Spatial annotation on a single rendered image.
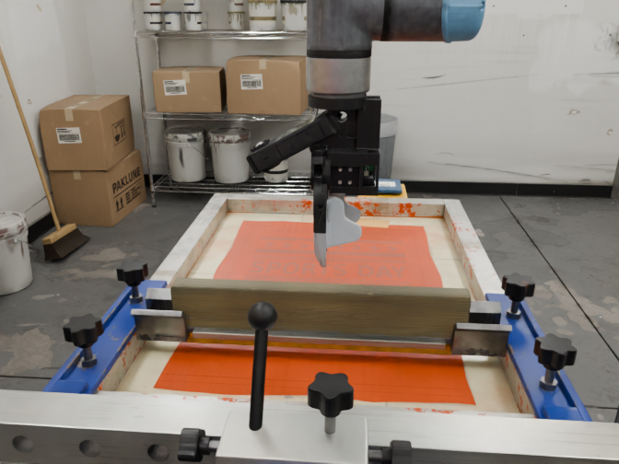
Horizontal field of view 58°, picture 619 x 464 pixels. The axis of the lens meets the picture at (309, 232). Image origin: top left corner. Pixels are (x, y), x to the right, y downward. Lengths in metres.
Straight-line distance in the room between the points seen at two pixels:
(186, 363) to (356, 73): 0.45
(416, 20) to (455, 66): 3.78
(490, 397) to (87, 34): 4.36
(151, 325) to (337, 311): 0.26
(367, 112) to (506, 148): 3.97
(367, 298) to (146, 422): 0.33
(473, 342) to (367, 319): 0.14
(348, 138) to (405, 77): 3.72
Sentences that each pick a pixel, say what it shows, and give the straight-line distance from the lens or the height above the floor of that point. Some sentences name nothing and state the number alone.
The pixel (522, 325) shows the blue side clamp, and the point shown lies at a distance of 0.85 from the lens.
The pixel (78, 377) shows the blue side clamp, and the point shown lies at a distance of 0.75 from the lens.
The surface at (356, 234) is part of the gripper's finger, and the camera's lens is 0.69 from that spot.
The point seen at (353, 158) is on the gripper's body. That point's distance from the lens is 0.66.
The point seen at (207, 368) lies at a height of 0.95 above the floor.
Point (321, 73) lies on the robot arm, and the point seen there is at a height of 1.35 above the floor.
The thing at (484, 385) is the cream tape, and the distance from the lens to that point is 0.79.
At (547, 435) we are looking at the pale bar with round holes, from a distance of 0.60.
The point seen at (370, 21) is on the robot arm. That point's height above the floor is 1.40.
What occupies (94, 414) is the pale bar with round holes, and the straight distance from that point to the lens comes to 0.62.
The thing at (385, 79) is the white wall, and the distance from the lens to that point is 4.38.
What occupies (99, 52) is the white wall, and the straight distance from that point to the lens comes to 4.79.
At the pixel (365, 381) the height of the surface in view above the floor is 0.95.
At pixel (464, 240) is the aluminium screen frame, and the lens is 1.13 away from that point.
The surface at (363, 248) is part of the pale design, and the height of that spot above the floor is 0.96.
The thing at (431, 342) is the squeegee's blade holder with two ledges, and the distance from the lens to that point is 0.79.
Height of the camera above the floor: 1.42
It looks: 22 degrees down
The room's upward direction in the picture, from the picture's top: straight up
